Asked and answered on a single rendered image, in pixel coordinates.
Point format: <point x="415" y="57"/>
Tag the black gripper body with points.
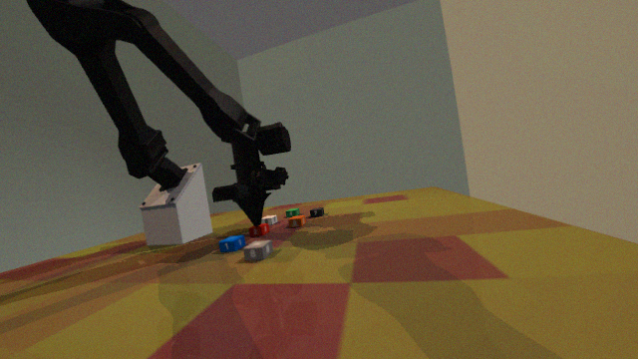
<point x="243" y="187"/>

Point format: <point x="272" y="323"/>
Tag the small green block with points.
<point x="292" y="212"/>

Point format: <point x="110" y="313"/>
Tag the blue block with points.
<point x="231" y="243"/>

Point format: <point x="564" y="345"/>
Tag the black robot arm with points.
<point x="89" y="29"/>

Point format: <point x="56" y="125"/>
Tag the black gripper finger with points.
<point x="249" y="206"/>
<point x="261" y="205"/>

